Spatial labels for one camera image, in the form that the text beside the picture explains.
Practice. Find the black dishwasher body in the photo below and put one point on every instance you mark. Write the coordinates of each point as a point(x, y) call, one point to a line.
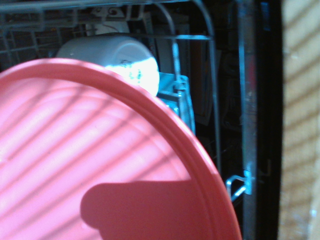
point(270, 100)

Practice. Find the pink plastic plate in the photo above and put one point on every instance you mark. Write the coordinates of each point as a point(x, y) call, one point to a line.
point(100, 155)

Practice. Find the white ceramic mug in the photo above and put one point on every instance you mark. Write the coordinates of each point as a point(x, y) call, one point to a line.
point(105, 50)

